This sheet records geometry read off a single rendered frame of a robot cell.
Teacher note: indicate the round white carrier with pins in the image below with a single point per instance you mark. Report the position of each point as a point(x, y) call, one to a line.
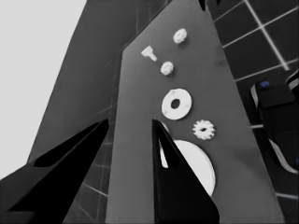
point(168, 109)

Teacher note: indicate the large thick white disc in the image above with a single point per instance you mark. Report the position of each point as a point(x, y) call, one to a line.
point(199, 168)

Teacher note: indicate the dark robot body with pale edges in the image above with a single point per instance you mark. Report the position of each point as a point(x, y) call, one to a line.
point(277, 96)

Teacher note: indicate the small white T-shaped piece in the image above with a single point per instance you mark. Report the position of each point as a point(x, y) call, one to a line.
point(148, 52)

